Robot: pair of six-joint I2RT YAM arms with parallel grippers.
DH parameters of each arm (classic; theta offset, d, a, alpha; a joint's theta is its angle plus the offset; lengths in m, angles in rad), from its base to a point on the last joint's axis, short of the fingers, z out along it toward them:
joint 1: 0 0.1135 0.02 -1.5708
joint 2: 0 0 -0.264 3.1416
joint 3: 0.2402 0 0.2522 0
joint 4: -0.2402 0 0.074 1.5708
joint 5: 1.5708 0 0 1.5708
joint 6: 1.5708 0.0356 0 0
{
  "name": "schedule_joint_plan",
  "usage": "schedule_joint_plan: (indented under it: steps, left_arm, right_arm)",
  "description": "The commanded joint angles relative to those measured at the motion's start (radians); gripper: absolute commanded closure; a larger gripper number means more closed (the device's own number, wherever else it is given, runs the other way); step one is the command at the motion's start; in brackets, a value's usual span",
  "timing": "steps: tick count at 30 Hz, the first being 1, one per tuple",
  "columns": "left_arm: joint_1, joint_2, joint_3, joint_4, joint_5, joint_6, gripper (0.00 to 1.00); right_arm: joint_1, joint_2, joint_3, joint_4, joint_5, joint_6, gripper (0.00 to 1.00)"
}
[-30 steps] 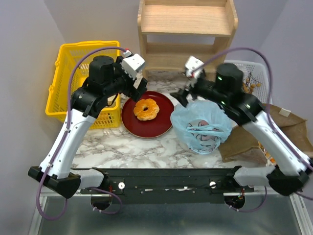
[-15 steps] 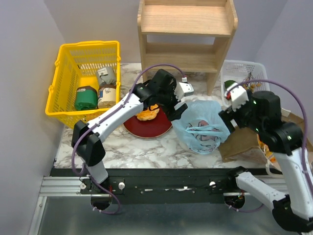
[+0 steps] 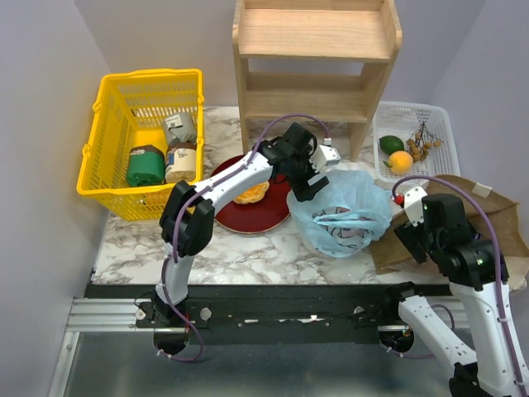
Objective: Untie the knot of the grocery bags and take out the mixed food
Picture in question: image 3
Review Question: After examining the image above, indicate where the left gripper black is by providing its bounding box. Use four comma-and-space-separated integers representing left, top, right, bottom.
284, 145, 328, 203

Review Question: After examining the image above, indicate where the brown paper grocery bag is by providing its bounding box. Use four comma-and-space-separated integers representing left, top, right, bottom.
369, 175, 528, 291

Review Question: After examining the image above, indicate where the light blue plastic bag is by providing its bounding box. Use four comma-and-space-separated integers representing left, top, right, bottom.
287, 170, 393, 258

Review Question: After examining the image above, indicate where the orange fluffy food item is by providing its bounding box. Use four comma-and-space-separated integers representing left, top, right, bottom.
233, 181, 269, 205

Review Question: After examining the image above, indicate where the orange fruit with leaf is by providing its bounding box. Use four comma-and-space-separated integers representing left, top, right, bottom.
383, 151, 414, 175

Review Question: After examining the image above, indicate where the green lime fruit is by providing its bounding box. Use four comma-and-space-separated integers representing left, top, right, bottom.
379, 135, 405, 155

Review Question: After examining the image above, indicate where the brown longan fruit bunch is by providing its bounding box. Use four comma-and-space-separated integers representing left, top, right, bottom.
406, 122, 444, 162

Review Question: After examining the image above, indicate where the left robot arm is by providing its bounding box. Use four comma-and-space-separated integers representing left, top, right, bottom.
153, 122, 341, 327

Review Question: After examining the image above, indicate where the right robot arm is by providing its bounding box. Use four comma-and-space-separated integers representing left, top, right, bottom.
379, 188, 528, 396

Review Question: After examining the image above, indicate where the beige wrapped food package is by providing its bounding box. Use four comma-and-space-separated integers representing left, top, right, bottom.
165, 142, 197, 184

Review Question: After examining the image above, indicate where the grey wrapped food package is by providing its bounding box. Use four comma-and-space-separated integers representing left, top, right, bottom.
162, 112, 198, 146

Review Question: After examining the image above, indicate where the green wrapped food package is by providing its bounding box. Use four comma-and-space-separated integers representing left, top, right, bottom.
126, 145, 165, 187

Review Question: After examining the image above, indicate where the red round lacquer tray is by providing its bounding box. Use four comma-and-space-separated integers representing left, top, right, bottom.
216, 175, 290, 234

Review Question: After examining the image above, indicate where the white plastic mesh basket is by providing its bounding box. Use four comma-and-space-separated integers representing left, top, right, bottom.
372, 102, 460, 185

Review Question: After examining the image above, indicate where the wooden shelf rack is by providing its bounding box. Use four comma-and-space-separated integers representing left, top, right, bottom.
232, 0, 403, 160

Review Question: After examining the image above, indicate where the yellow plastic shopping basket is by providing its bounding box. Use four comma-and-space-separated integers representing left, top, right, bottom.
77, 69, 205, 221

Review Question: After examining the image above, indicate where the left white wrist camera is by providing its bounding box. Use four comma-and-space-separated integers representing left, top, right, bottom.
310, 145, 341, 172

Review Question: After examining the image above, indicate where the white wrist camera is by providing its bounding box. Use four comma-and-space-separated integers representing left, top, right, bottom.
402, 185, 427, 227
310, 145, 341, 172

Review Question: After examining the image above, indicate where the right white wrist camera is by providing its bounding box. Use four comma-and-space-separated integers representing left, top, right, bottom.
402, 185, 427, 227

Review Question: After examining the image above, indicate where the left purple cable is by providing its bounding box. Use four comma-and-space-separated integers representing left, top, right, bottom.
155, 113, 334, 363

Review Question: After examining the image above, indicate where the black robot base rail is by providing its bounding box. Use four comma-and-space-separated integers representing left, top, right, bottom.
84, 285, 466, 350

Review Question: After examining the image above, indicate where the aluminium frame profile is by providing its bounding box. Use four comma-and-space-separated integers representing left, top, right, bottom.
45, 296, 144, 397

